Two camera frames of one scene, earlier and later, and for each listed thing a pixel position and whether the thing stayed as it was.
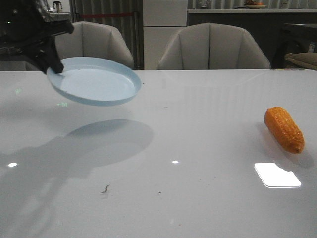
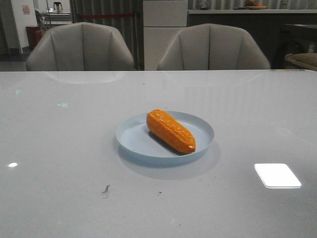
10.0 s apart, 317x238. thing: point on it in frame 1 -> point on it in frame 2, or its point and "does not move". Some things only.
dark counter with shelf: (280, 31) does not move
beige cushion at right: (308, 59) does not move
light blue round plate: (94, 81) -> (134, 137)
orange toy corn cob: (282, 125) -> (165, 126)
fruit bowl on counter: (251, 5) does not move
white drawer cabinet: (162, 20) does not move
